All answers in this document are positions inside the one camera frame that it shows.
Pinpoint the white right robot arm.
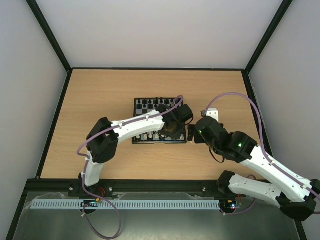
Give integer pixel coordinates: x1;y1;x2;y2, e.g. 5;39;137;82
194;116;320;222

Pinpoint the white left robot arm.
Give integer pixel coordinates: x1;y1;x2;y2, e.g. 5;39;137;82
77;104;194;187

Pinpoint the black chess pieces row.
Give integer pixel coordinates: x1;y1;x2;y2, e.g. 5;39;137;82
134;97;175;110

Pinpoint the black and silver chessboard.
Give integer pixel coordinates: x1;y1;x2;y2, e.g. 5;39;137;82
131;98;187;144

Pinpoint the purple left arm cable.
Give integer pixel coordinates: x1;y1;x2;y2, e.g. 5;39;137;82
76;94;185;238

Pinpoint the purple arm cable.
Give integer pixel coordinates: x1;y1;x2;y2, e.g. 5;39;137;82
201;92;320;216
76;94;185;238

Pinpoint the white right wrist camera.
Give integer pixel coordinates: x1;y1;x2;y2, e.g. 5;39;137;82
201;108;220;123

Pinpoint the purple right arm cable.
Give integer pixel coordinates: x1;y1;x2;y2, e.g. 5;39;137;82
201;92;320;216

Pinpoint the light blue slotted cable duct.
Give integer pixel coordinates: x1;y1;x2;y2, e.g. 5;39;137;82
30;199;220;210

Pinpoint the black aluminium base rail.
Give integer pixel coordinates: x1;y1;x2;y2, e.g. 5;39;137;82
23;178;238;199

